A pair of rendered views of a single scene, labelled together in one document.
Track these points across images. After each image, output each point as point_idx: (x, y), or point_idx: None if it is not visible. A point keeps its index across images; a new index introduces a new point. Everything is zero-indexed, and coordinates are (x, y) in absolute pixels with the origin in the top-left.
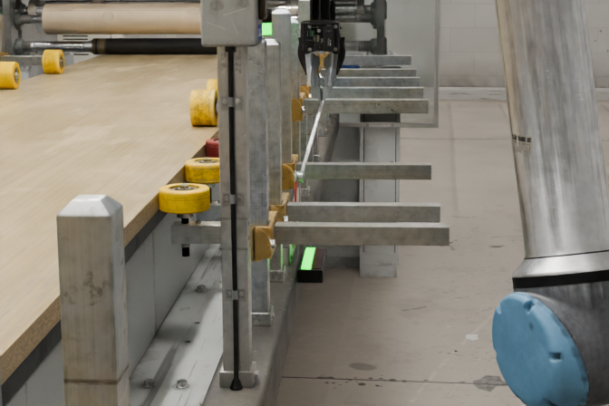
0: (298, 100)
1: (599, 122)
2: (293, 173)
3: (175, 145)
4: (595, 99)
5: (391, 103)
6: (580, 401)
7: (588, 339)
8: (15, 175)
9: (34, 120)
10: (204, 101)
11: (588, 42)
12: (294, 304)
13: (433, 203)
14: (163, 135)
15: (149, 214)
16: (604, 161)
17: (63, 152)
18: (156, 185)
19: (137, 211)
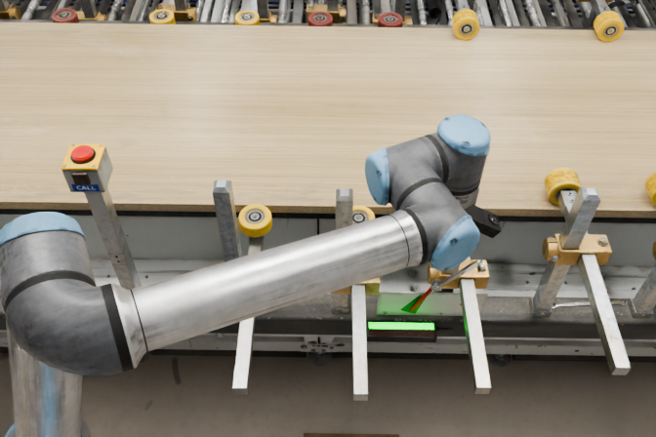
0: (557, 249)
1: (29, 421)
2: (430, 279)
3: None
4: (25, 411)
5: (603, 333)
6: None
7: None
8: (313, 131)
9: (558, 93)
10: (551, 182)
11: (22, 386)
12: (340, 329)
13: (364, 389)
14: (495, 178)
15: None
16: (28, 435)
17: (402, 136)
18: (277, 201)
19: (195, 203)
